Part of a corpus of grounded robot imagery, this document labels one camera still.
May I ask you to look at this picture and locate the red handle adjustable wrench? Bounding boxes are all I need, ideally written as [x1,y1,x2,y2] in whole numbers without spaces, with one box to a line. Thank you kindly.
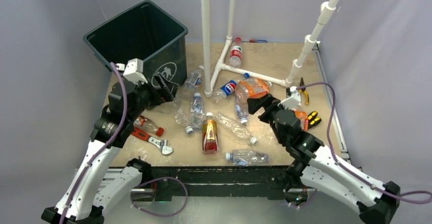
[132,128,174,155]

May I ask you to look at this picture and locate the red label water bottle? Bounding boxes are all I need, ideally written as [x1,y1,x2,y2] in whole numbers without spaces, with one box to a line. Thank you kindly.
[228,38,243,68]

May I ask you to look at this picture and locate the small pepsi bottle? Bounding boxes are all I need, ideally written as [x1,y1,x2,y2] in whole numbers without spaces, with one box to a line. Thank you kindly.
[211,73,250,104]

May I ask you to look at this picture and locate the clear bottle near bin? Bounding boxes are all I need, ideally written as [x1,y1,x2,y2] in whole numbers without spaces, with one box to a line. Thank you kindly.
[181,65,204,96]

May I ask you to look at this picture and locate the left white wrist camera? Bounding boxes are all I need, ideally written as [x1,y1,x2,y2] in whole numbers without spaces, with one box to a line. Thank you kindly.
[115,58,148,85]

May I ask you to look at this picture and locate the clear bottle front edge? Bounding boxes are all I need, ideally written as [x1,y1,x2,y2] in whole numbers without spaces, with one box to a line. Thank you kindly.
[225,149,269,166]

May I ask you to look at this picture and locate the yellow handle pliers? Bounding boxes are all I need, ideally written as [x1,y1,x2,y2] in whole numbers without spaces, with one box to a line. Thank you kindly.
[299,77,309,106]

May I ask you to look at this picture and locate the blue label water bottle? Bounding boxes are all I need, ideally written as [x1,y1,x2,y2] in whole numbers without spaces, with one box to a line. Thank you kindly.
[234,96,249,126]

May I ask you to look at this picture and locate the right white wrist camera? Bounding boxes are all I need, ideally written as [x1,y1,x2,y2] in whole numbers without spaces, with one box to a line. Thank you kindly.
[280,86,301,110]

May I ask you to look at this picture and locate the white PVC pipe frame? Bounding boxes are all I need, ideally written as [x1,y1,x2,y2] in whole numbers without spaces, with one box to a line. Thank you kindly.
[201,0,339,98]

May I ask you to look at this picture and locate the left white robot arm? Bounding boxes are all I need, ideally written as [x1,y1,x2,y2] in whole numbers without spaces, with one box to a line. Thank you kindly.
[41,72,179,223]

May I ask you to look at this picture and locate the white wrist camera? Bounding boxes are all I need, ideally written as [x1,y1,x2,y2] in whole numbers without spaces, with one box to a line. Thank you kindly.
[115,58,148,85]
[280,86,301,110]

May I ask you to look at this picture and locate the small orange bottle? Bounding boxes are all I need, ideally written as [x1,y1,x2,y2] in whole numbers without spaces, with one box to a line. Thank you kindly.
[294,110,309,130]

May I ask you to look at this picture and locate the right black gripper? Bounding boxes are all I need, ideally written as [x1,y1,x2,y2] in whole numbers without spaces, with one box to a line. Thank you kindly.
[247,93,292,144]

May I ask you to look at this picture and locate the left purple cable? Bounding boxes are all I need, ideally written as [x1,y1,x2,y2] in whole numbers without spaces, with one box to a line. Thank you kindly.
[59,62,128,224]

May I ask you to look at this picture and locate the long crushed clear bottle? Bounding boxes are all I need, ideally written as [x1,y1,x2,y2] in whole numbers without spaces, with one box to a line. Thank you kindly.
[215,111,258,145]

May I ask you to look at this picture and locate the purple cable loop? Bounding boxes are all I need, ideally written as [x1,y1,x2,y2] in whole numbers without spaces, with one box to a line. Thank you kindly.
[129,177,189,218]

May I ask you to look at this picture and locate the red cap tea bottle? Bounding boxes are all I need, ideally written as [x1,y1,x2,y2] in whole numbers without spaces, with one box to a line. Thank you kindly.
[134,115,164,137]

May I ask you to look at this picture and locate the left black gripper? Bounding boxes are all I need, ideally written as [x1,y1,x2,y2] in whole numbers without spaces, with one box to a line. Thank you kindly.
[128,72,179,121]

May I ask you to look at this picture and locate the clear bottle white cap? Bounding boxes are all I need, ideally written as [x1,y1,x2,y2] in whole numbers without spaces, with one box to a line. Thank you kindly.
[190,93,205,131]

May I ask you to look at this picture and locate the yellow red tea bottle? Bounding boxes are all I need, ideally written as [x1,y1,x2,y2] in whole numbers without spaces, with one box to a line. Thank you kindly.
[202,112,219,154]

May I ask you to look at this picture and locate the dark green trash bin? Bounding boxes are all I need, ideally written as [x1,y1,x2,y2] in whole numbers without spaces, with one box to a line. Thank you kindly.
[83,0,188,88]

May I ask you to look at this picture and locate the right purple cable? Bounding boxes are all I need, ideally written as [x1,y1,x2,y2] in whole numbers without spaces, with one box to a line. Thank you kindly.
[296,82,432,205]

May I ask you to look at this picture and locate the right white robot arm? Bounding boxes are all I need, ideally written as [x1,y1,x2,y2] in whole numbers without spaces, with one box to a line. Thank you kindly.
[247,94,400,223]

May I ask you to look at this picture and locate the large orange soda bottle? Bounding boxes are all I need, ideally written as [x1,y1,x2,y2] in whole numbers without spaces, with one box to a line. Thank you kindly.
[234,77,273,103]

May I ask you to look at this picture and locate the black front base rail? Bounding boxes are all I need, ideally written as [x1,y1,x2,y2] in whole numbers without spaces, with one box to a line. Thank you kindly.
[143,165,303,201]

